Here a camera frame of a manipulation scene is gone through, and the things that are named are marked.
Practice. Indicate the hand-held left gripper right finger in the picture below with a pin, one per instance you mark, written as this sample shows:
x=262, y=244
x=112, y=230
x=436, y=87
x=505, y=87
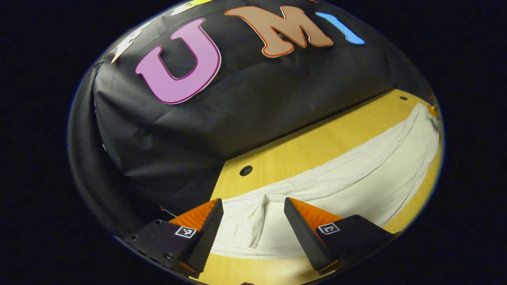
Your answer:
x=305, y=237

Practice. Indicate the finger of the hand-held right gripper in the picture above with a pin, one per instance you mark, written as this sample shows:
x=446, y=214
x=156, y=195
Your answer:
x=433, y=111

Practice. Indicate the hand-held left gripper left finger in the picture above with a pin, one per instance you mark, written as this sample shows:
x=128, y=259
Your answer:
x=208, y=237

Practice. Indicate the white jeans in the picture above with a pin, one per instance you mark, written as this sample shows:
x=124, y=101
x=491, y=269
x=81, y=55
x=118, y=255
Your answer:
x=356, y=178

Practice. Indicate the black backdrop cloth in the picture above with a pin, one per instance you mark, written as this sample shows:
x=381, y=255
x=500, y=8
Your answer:
x=257, y=99

